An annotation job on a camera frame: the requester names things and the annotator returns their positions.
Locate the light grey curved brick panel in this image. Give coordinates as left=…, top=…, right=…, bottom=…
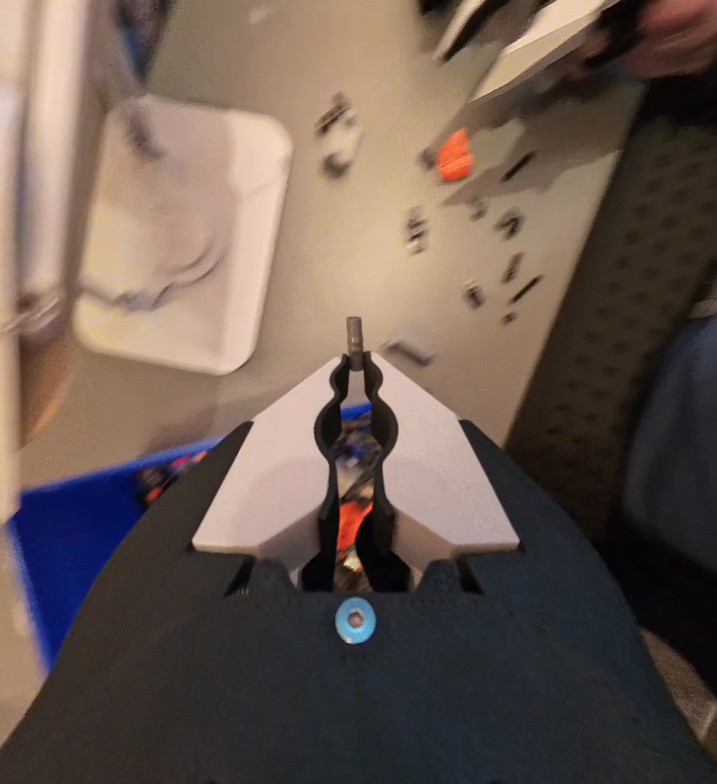
left=322, top=129, right=364, bottom=180

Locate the blue bin with square tag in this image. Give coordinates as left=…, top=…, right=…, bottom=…
left=7, top=405, right=371, bottom=668

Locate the person's right hand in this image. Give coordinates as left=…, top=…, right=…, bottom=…
left=622, top=0, right=717, bottom=80

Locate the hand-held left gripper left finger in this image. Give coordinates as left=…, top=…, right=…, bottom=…
left=191, top=356, right=353, bottom=589

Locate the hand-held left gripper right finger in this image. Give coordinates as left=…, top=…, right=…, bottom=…
left=361, top=356, right=521, bottom=591

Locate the person's jeans leg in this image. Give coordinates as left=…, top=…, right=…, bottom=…
left=616, top=313, right=717, bottom=687

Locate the grey track link piece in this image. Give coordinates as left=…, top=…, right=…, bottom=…
left=404, top=206, right=431, bottom=254

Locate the orange brick panel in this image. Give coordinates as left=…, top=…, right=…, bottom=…
left=438, top=128, right=475, bottom=185

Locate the white book stand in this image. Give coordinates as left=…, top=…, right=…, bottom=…
left=0, top=0, right=295, bottom=530

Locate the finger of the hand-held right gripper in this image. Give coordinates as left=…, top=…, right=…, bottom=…
left=436, top=0, right=494, bottom=62
left=463, top=0, right=622, bottom=109

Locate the grey brick beam with holes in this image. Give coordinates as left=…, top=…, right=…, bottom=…
left=315, top=94, right=352, bottom=136

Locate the black perforated armrest pad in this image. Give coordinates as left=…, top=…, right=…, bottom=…
left=503, top=111, right=717, bottom=540

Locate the light grey flat brick panel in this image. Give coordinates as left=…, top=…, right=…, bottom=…
left=381, top=335, right=436, bottom=368

